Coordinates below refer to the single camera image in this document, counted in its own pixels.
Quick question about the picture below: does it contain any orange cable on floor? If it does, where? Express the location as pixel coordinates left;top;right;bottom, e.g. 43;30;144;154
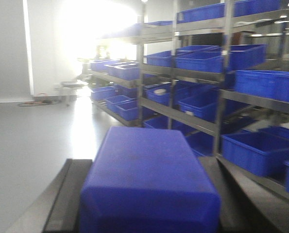
18;93;60;107

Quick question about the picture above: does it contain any blue plastic bottle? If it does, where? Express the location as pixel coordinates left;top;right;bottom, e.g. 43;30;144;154
79;127;221;233

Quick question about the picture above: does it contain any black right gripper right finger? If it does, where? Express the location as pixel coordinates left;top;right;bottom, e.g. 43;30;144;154
199;156;289;233

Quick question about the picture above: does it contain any grey chair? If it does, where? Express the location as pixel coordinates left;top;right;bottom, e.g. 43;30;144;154
60;58;91;106

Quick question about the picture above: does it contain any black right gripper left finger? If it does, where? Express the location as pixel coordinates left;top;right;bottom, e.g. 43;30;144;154
42;159;94;233

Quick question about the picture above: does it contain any steel storage rack with bins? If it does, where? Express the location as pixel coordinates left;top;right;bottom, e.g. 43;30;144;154
89;0;289;207

